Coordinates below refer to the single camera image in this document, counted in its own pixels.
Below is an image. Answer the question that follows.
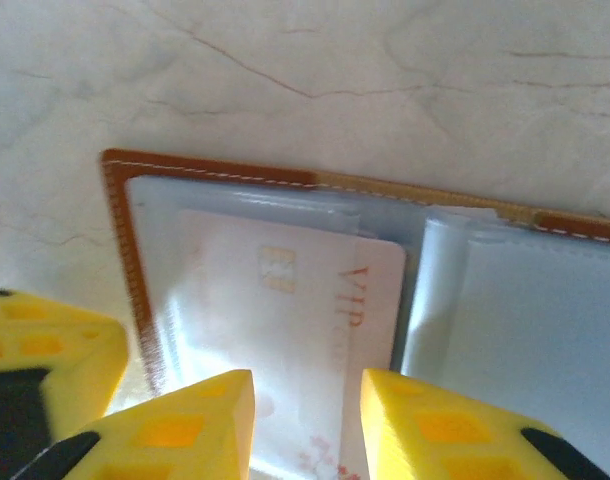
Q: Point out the brown leather card holder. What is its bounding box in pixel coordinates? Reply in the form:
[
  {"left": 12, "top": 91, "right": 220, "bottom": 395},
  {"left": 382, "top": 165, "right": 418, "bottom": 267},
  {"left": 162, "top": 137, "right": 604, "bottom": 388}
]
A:
[{"left": 100, "top": 147, "right": 610, "bottom": 480}]

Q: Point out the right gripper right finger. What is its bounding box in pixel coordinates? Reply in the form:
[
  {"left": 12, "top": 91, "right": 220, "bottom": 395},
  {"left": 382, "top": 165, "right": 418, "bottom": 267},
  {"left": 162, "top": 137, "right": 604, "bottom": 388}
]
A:
[{"left": 359, "top": 367, "right": 610, "bottom": 480}]

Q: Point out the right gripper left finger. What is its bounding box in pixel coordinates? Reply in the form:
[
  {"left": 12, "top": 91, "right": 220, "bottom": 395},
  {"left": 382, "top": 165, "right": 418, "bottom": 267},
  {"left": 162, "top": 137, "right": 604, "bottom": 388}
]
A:
[{"left": 14, "top": 369, "right": 257, "bottom": 480}]

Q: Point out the white VIP credit card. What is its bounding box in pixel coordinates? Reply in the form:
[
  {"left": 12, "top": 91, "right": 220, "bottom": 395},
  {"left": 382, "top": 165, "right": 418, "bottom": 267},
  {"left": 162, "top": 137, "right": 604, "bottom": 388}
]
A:
[{"left": 177, "top": 208, "right": 407, "bottom": 480}]

